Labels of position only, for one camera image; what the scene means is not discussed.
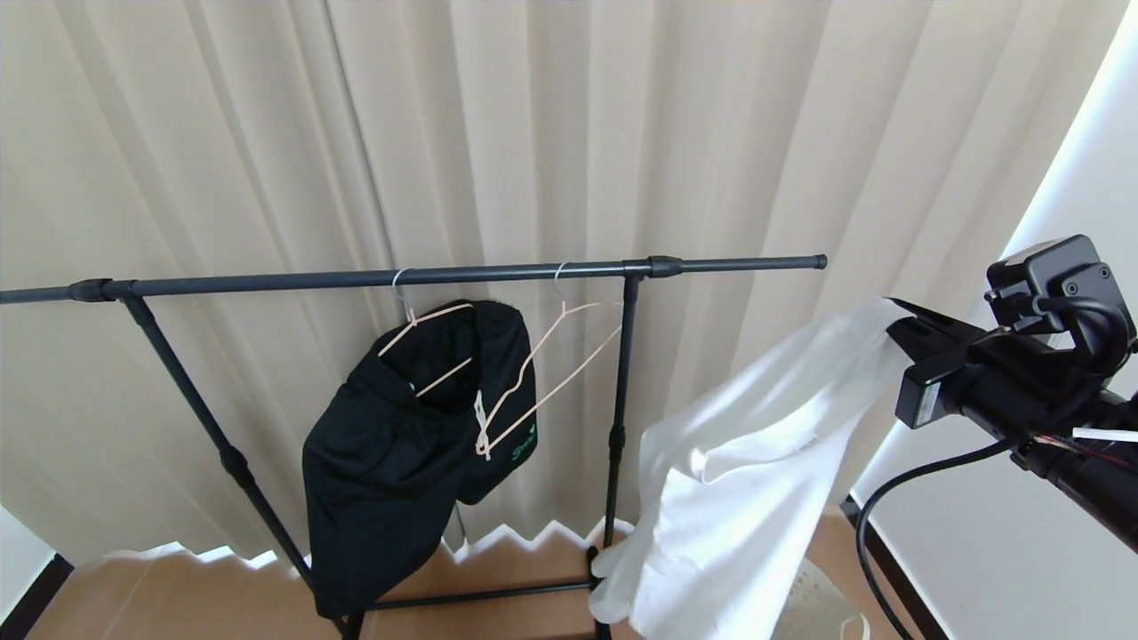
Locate black cable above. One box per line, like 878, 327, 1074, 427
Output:
855, 436, 1016, 640

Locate pink clothes hanger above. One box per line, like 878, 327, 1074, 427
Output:
474, 262, 623, 460
378, 269, 477, 398

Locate black clothes rack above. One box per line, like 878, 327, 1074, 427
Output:
0, 255, 828, 640

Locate white laundry basket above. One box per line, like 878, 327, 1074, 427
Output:
772, 558, 872, 640

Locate white garment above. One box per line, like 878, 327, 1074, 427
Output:
589, 298, 914, 640

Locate black shorts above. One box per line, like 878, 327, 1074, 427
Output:
302, 300, 539, 620

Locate beige curtain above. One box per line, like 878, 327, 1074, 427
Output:
0, 0, 1130, 570

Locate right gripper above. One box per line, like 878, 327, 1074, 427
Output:
894, 336, 1099, 445

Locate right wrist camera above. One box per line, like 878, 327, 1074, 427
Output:
985, 235, 1137, 376

